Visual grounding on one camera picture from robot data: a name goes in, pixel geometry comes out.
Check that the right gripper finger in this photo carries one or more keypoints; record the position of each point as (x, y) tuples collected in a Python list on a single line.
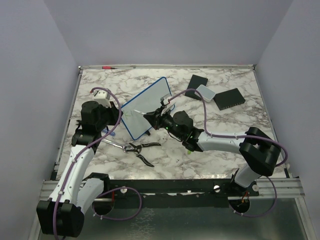
[(153, 121), (150, 115)]

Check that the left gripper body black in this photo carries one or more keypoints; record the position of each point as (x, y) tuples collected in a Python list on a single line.
[(109, 116)]

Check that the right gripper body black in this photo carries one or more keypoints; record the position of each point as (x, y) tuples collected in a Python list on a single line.
[(165, 121)]

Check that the white marker pen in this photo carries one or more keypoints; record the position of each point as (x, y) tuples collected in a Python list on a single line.
[(139, 112)]

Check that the blue framed whiteboard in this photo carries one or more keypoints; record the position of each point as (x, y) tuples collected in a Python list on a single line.
[(146, 101)]

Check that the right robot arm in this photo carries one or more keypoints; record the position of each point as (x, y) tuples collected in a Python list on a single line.
[(259, 151)]

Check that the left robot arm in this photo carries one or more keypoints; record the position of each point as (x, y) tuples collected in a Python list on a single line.
[(63, 213)]

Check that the black flat box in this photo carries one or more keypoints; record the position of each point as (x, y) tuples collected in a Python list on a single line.
[(194, 83)]

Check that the white small router box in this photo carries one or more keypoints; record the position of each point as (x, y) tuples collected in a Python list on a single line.
[(206, 93)]

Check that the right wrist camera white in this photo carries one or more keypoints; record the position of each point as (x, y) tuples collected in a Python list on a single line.
[(166, 104)]

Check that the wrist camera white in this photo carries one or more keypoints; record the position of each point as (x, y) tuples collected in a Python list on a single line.
[(102, 97), (166, 104)]

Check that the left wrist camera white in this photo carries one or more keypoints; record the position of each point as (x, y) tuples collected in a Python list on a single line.
[(102, 97)]

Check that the blue handled cutters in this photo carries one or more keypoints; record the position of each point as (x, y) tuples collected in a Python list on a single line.
[(79, 123)]

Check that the red pen at back rail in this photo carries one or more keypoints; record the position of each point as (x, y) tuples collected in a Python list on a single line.
[(108, 68)]

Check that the black network switch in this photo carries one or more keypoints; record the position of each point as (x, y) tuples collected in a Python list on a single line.
[(228, 99)]

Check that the aluminium table frame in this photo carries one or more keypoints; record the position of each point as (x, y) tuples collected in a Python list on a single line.
[(218, 193)]

